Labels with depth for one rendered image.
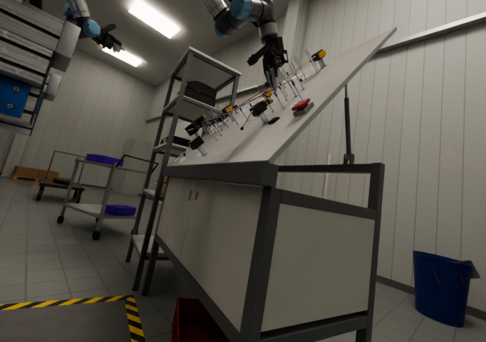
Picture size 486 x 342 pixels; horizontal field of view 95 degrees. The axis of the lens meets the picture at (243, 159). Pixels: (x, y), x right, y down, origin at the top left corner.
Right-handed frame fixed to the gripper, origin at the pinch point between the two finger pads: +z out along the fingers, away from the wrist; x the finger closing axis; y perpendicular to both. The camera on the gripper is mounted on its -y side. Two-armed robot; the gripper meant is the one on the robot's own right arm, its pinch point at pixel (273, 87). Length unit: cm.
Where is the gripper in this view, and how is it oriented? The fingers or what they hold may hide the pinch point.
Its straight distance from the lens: 99.9
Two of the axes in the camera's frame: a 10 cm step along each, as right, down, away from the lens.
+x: -4.3, -0.6, 9.0
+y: 8.8, -2.4, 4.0
